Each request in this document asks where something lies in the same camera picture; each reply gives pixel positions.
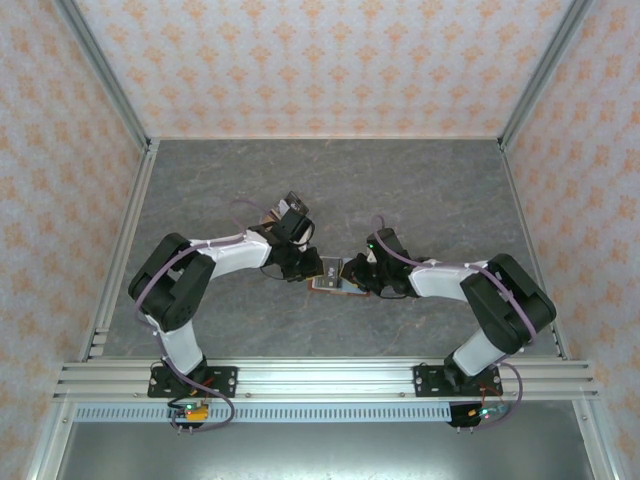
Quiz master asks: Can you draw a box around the aluminium side rail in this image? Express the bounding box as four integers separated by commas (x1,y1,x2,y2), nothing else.
499,139,571,361
79,138,161,362

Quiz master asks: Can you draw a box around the aluminium frame post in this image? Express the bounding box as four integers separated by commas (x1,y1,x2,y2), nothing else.
497,0,596,149
52,0,154,151

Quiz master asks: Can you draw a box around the brown leather card holder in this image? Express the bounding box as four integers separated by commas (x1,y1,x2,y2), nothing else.
309,257,372,299

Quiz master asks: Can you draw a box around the grey metal panel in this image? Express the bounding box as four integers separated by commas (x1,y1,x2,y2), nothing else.
54,422,594,480

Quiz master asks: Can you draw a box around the black printed card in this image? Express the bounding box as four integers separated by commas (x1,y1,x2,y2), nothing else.
282,190,309,214
317,256,346,290

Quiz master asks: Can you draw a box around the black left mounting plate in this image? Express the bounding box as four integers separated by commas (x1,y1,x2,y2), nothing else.
147,366,239,399

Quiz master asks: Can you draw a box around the controller board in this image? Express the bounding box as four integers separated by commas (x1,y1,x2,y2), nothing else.
167,399,211,434
447,402,511,431

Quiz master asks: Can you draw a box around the left controller board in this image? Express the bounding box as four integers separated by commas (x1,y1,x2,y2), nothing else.
167,399,211,434

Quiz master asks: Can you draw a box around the black mounting plate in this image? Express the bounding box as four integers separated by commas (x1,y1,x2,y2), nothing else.
147,366,239,399
412,364,501,399

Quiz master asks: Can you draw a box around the clear acrylic card stand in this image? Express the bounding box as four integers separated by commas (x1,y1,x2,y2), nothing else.
262,189,314,241

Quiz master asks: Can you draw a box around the right controller board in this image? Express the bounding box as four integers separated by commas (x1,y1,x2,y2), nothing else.
447,402,511,431

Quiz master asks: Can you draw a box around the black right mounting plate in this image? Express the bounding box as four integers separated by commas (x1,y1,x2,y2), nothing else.
412,364,501,399

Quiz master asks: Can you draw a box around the slotted grey cable duct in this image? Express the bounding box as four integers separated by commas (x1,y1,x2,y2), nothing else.
74,403,454,424

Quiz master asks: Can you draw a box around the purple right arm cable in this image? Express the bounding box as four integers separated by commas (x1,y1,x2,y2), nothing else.
372,214,541,432

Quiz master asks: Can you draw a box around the aluminium frame leg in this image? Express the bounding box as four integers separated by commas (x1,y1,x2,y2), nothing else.
572,399,621,480
24,399,76,480

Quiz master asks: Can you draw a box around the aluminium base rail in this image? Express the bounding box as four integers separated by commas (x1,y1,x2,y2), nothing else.
52,357,599,401

